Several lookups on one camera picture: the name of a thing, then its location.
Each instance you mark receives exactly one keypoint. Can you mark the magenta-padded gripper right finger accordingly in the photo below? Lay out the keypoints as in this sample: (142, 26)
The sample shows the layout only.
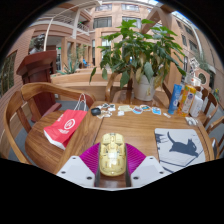
(150, 168)

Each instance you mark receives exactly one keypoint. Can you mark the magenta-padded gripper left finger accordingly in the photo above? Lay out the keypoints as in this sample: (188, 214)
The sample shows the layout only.
(75, 168)

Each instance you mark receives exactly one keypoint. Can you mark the yellow computer mouse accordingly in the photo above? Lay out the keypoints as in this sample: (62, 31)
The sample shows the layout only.
(112, 153)

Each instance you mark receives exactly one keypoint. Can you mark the grey cat print mouse pad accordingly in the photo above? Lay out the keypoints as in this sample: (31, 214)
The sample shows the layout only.
(180, 146)

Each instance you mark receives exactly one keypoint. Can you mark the red paper shopping bag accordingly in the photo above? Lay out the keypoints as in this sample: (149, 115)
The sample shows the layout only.
(65, 128)

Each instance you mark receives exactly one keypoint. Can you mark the wooden armchair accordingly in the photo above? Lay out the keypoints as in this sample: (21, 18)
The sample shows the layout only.
(109, 86)
(40, 143)
(210, 103)
(218, 126)

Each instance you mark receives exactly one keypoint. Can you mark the small white sticker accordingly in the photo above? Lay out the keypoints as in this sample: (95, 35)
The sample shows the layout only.
(166, 115)
(121, 113)

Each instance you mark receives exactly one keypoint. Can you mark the blue picture sticker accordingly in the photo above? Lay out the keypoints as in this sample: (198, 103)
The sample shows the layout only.
(156, 111)

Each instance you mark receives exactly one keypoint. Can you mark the red and blue sticker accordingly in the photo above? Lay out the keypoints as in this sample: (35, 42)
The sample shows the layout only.
(137, 110)

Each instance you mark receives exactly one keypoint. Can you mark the black car key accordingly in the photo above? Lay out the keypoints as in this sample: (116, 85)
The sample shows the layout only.
(95, 111)

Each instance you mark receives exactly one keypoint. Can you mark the blue-edged picture sticker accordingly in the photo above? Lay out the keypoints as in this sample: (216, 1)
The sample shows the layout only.
(145, 107)

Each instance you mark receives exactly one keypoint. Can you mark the clear plastic packet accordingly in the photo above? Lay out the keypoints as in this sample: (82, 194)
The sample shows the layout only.
(191, 121)

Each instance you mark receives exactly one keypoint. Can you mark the cream sticker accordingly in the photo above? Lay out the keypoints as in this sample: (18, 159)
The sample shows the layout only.
(125, 108)

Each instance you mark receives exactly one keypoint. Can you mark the blue squeeze tube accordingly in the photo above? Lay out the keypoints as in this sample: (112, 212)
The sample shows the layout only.
(174, 100)

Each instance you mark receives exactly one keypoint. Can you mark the orange dish soap bottle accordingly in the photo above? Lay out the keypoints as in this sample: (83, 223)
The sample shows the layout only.
(186, 100)

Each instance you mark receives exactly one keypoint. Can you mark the white pump bottle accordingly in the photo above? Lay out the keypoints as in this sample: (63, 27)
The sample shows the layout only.
(196, 105)

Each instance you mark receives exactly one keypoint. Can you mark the long wooden planter box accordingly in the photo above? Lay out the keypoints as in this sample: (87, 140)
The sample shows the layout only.
(76, 81)

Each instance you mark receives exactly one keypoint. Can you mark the dark red wooden lectern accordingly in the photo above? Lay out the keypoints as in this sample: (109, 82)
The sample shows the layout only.
(38, 70)

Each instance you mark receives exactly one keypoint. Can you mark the leafy plant in white pot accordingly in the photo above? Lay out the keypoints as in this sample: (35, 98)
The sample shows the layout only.
(143, 50)

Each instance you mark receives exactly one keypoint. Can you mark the dark bust statue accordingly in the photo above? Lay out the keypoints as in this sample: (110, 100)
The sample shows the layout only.
(37, 43)

